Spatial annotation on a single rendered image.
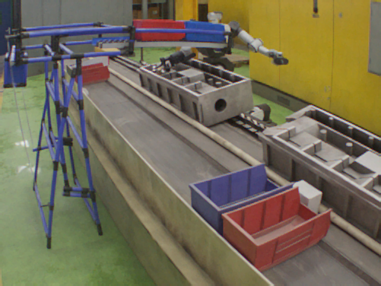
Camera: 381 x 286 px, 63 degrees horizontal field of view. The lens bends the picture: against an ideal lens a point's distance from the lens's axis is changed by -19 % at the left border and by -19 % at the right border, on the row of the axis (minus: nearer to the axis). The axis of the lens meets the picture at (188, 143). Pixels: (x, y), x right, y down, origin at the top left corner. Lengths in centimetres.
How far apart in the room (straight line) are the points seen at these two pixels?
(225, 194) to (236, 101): 94
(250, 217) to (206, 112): 104
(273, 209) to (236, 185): 21
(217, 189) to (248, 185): 13
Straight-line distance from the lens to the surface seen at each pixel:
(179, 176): 163
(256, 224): 123
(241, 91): 221
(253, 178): 142
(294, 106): 492
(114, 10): 855
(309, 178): 148
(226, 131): 209
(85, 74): 330
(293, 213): 134
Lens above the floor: 153
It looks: 24 degrees down
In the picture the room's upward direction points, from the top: 1 degrees counter-clockwise
